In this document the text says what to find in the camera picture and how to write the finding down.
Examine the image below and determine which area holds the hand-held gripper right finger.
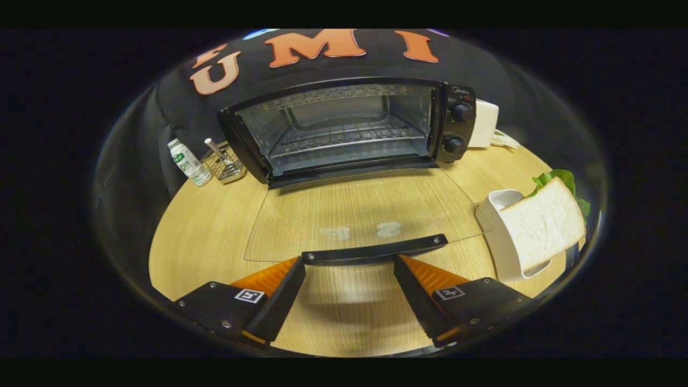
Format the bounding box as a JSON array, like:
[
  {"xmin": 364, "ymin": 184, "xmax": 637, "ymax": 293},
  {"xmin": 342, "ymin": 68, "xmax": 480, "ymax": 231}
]
[{"xmin": 393, "ymin": 255, "xmax": 538, "ymax": 347}]

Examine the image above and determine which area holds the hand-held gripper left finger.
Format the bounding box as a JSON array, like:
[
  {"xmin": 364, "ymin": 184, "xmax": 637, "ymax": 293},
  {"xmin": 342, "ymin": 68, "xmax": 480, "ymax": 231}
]
[{"xmin": 172, "ymin": 256, "xmax": 307, "ymax": 347}]

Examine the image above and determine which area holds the white bread lettuce sandwich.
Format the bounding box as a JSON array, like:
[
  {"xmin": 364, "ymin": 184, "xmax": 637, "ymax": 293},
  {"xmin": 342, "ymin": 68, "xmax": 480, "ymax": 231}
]
[{"xmin": 500, "ymin": 169, "xmax": 592, "ymax": 272}]

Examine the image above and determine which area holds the black toaster oven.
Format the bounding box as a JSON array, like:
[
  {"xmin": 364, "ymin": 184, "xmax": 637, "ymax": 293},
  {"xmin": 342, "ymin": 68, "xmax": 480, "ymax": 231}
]
[{"xmin": 218, "ymin": 78, "xmax": 492, "ymax": 267}]

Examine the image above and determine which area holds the white pop-up toaster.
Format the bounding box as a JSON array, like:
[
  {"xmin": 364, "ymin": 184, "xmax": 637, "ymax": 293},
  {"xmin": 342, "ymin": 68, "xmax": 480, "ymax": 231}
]
[{"xmin": 469, "ymin": 99, "xmax": 499, "ymax": 148}]

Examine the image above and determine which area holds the white plastic tray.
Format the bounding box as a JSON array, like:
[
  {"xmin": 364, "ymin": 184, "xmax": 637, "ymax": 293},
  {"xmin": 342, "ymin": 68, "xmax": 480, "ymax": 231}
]
[{"xmin": 476, "ymin": 189, "xmax": 554, "ymax": 283}]

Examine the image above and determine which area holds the white bottle green label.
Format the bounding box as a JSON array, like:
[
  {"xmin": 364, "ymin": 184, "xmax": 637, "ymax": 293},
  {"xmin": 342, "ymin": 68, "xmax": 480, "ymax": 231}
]
[{"xmin": 167, "ymin": 139, "xmax": 213, "ymax": 187}]

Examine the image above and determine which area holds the small white-capped shaker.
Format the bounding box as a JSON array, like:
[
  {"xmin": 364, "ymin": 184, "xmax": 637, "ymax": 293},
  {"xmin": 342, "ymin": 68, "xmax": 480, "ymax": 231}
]
[{"xmin": 204, "ymin": 138, "xmax": 229, "ymax": 162}]

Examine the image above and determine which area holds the white divided condiment dish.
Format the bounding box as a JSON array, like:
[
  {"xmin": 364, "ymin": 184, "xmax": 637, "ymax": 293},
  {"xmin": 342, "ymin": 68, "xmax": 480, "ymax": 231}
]
[{"xmin": 490, "ymin": 130, "xmax": 521, "ymax": 150}]

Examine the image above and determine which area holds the wire mesh basket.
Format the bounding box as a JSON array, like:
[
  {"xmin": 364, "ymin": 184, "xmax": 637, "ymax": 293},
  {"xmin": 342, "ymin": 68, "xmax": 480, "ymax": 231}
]
[{"xmin": 200, "ymin": 142, "xmax": 248, "ymax": 185}]

